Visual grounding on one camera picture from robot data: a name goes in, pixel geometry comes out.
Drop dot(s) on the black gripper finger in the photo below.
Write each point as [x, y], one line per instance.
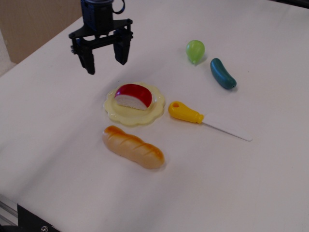
[122, 45]
[86, 58]

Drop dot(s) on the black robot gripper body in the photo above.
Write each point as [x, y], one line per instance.
[98, 21]

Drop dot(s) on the red and white toy sushi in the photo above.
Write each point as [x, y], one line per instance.
[134, 96]

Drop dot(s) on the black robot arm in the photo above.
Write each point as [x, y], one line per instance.
[101, 42]

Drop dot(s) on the pale yellow scalloped plate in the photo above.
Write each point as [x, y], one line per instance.
[133, 117]

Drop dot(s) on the green toy pear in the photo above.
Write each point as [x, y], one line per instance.
[195, 51]

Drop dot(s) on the teal toy cucumber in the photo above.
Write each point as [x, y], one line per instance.
[221, 75]

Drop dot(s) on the toy bread loaf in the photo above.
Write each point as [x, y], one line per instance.
[133, 148]

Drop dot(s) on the yellow handled toy knife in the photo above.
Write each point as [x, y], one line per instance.
[180, 111]

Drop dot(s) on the aluminium table frame rail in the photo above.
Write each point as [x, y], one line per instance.
[8, 212]

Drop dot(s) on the black corner bracket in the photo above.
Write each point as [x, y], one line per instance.
[29, 222]

